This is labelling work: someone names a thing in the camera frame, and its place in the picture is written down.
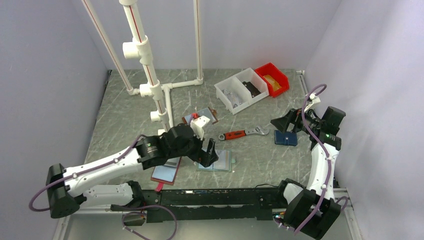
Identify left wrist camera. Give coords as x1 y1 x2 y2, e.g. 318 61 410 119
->
188 113 211 140

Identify purple cable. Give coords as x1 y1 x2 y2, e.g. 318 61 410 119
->
28 134 178 239
274 83 349 236

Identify brown card holder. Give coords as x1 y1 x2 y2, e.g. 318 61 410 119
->
181 107 219 125

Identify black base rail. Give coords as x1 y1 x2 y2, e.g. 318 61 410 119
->
110 187 288 223

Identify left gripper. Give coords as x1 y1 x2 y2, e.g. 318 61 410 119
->
168 129 218 167

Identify red card holder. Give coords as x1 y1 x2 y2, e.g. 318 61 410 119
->
150 157 182 186

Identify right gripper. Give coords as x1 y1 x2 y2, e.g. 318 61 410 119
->
270 104 323 135

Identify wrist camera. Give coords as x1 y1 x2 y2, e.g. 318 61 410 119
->
188 113 211 140
304 93 321 113

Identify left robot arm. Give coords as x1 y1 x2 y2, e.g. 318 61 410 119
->
46 123 219 219

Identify red plastic bin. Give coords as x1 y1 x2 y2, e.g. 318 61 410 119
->
254 62 290 98

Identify navy blue card holder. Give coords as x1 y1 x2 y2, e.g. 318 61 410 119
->
274 130 298 147

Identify white divided bin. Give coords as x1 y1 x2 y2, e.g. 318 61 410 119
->
214 68 269 115

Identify black part in bin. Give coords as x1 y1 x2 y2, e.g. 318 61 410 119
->
242 81 261 98

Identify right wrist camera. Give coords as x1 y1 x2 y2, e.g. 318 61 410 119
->
304 93 321 113

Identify white pvc pipe frame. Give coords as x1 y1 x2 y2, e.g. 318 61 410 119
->
82 0 204 135

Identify red handled adjustable wrench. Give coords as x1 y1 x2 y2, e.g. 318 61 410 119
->
218 126 270 141

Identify yellow item in red bin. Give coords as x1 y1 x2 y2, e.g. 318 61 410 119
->
264 74 282 91

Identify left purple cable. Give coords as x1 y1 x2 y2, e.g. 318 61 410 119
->
28 134 178 239

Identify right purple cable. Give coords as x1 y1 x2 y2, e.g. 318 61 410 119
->
274 83 349 236

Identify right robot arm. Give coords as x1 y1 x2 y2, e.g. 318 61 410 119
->
270 106 346 240

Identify grey parts in bin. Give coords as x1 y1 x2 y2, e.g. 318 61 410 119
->
222 88 244 109

